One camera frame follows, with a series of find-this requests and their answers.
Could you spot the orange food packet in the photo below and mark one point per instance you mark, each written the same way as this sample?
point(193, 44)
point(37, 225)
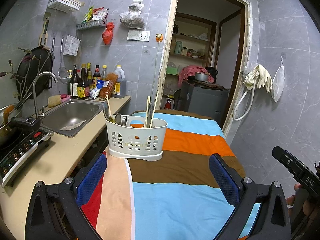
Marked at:
point(108, 85)

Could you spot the wooden spatula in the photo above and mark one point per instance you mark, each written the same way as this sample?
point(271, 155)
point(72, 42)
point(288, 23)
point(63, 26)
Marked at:
point(8, 115)

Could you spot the wall power socket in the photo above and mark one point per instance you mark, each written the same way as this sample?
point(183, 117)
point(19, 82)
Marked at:
point(144, 36)

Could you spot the red cloth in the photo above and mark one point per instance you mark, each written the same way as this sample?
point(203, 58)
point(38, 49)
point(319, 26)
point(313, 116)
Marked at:
point(186, 73)

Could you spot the person's right hand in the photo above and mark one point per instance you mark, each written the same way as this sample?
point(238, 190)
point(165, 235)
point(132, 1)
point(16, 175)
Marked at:
point(308, 208)

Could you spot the wooden shelf unit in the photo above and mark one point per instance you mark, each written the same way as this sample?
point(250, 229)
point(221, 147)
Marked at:
point(172, 62)

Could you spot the green box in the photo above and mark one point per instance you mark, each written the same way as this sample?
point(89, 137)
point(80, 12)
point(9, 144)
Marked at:
point(172, 70)

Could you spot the yellow-capped sauce bottle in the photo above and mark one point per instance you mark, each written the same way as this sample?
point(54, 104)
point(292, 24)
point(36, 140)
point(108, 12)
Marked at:
point(104, 72)

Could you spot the red plastic bag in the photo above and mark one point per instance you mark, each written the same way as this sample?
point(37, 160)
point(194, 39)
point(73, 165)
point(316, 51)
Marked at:
point(108, 33)

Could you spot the red bottle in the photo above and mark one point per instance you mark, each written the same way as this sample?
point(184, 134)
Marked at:
point(168, 104)

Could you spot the clear bag of dried goods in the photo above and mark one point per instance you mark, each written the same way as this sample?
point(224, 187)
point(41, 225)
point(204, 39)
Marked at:
point(132, 19)

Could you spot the row of snack packets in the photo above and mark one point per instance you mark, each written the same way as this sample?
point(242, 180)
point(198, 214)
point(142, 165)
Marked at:
point(96, 13)

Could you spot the wall light switch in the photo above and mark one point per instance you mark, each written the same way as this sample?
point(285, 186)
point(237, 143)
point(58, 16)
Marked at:
point(132, 35)

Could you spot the black wok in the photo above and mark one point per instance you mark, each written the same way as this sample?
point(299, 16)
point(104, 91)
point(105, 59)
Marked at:
point(32, 75)

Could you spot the blue white food packet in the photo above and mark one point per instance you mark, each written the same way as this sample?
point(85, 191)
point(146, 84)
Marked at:
point(97, 90)

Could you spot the white wall box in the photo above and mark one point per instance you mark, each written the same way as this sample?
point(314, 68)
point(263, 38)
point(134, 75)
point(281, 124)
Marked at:
point(71, 45)

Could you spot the striped tablecloth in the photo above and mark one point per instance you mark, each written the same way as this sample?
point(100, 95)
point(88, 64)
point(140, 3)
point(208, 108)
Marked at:
point(180, 205)

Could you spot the grey washing machine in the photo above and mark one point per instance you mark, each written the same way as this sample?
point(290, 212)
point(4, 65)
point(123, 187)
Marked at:
point(203, 105)

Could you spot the small metal cooking pot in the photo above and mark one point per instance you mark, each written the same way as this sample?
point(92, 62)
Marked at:
point(201, 77)

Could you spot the white plastic utensil holder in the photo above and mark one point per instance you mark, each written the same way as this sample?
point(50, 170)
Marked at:
point(135, 142)

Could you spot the white wall basket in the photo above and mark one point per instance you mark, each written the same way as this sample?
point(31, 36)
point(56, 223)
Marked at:
point(63, 3)

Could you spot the dark wooden board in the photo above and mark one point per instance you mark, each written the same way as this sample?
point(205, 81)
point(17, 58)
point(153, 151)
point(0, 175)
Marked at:
point(210, 85)

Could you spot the orange wall plug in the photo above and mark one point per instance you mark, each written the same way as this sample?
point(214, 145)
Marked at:
point(159, 37)

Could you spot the yellow sponge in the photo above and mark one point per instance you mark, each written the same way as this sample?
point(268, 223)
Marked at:
point(54, 101)

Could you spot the induction cooker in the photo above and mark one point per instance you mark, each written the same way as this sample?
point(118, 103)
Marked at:
point(22, 152)

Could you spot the cream rubber gloves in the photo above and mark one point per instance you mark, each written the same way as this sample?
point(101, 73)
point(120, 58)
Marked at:
point(260, 76)

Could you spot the stainless steel sink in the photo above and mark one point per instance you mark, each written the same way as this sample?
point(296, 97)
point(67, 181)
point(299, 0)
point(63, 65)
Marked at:
point(72, 116)

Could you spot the grey wall shelf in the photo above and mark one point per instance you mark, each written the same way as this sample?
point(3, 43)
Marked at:
point(91, 25)

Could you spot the white lidded jar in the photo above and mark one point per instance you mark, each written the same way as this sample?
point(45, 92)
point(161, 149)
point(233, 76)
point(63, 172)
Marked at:
point(184, 51)

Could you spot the dark pump bottle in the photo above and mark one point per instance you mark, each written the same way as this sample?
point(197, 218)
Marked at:
point(74, 85)

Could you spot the metal spatula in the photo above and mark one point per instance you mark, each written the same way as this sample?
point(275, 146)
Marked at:
point(53, 47)

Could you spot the slim green sauce bottle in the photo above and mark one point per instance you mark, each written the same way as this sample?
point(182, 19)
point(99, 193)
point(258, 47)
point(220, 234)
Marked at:
point(89, 80)

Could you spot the red-capped sauce bottle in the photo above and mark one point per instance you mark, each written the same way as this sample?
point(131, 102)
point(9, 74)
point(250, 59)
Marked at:
point(96, 76)

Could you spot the beige kitchen counter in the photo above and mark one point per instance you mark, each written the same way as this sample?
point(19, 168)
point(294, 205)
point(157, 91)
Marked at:
point(62, 160)

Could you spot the dried plant branch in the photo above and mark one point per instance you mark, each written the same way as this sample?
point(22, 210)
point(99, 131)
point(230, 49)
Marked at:
point(25, 65)

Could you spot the black bag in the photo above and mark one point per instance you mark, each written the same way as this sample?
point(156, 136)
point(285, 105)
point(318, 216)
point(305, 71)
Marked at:
point(212, 72)

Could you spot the green thermos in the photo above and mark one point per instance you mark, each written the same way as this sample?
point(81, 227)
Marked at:
point(178, 48)

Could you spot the metal faucet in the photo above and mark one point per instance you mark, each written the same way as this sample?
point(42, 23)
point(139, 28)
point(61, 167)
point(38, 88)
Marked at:
point(35, 90)

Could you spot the large oil jug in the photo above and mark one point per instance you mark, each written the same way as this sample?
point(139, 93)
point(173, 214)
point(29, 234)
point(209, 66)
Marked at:
point(119, 82)

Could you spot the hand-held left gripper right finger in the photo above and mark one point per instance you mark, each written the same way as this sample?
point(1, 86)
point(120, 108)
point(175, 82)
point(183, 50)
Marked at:
point(223, 177)

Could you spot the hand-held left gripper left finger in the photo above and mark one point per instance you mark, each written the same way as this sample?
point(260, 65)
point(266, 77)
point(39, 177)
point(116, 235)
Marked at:
point(91, 177)

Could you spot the dark sauce bottle yellow label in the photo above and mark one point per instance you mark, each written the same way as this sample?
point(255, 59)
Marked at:
point(83, 87)

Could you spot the metal mesh strainer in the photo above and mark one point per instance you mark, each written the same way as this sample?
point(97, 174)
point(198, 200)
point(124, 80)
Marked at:
point(63, 75)

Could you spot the worn white door frame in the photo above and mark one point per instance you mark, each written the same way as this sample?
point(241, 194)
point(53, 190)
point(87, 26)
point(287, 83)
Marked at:
point(167, 42)

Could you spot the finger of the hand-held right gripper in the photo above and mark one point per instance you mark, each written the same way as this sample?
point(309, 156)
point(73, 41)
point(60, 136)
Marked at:
point(283, 158)

